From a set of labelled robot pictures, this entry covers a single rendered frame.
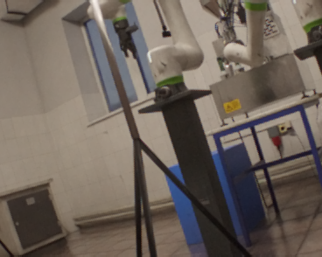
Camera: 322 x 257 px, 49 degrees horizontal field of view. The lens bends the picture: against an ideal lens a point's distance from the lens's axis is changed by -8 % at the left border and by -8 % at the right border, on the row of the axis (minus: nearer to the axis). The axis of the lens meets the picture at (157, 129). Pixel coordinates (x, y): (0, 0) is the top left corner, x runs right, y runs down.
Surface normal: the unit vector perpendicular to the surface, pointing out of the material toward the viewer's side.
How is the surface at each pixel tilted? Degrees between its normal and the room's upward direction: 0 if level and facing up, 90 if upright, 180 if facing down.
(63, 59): 90
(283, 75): 90
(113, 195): 90
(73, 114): 90
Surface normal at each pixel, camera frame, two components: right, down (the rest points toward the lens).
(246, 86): -0.52, 0.11
